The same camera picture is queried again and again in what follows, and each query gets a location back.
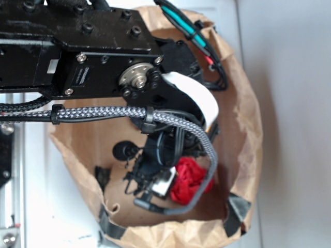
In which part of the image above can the grey braided cable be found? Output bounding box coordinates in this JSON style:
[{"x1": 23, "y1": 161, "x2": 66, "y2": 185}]
[{"x1": 0, "y1": 105, "x2": 218, "y2": 215}]

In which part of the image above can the aluminium frame rail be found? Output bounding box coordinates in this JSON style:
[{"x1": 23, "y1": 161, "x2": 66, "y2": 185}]
[{"x1": 0, "y1": 92, "x2": 28, "y2": 248}]

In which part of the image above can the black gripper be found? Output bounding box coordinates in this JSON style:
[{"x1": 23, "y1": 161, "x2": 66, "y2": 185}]
[{"x1": 113, "y1": 128, "x2": 216, "y2": 207}]

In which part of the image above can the red paper ball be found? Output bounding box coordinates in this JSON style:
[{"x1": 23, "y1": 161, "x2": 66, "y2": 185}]
[{"x1": 170, "y1": 157, "x2": 209, "y2": 206}]

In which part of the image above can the brown paper bag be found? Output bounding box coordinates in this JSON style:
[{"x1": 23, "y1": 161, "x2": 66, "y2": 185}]
[{"x1": 49, "y1": 10, "x2": 263, "y2": 247}]

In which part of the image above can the black wire bundle with teal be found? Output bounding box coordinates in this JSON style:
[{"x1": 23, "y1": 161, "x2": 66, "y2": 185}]
[{"x1": 154, "y1": 0, "x2": 229, "y2": 91}]

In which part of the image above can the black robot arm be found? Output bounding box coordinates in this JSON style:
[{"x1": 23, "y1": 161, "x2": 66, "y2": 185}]
[{"x1": 1, "y1": 1, "x2": 228, "y2": 215}]

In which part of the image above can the black metal bracket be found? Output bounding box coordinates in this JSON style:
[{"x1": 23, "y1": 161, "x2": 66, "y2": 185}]
[{"x1": 1, "y1": 123, "x2": 15, "y2": 188}]

